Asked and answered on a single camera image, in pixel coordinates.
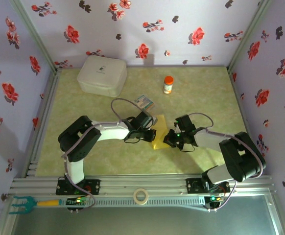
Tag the small black circuit board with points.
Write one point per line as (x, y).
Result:
(212, 202)
(74, 202)

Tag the grey-green corner post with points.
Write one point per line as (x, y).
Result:
(247, 31)
(34, 34)

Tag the orange-lid bottle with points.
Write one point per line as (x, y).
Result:
(168, 85)

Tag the pale yellow paper sheet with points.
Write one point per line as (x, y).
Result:
(160, 122)

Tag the white tape roll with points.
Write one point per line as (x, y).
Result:
(135, 195)

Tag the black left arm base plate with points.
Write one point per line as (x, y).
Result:
(66, 187)

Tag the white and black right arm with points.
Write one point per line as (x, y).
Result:
(211, 140)

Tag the white square storage box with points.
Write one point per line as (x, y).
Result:
(101, 76)

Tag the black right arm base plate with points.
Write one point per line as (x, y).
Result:
(194, 186)

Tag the printed teal sachet packet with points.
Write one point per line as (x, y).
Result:
(145, 102)

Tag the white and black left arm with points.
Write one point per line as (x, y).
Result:
(110, 131)

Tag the aluminium extrusion side rail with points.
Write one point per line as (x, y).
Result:
(47, 110)

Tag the wide aluminium extrusion rail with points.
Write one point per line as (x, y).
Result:
(142, 182)

